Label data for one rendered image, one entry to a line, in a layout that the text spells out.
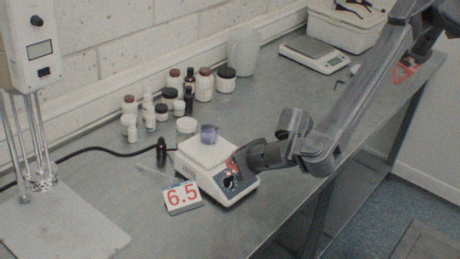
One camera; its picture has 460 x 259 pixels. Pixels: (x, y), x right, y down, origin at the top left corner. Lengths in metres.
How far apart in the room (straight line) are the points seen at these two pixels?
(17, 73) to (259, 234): 0.63
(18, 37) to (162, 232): 0.55
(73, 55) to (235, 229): 0.65
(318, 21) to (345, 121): 1.24
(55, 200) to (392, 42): 0.85
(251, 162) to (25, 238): 0.52
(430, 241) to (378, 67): 0.98
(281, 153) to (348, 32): 1.22
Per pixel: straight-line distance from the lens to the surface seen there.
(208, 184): 1.10
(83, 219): 1.08
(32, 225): 1.09
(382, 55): 0.97
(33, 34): 0.74
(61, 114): 1.29
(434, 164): 2.56
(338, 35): 2.03
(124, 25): 1.37
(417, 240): 1.77
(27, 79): 0.76
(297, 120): 0.90
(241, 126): 1.39
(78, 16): 1.26
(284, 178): 1.22
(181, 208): 1.09
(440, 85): 2.37
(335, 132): 0.85
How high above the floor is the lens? 1.54
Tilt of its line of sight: 36 degrees down
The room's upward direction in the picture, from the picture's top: 7 degrees clockwise
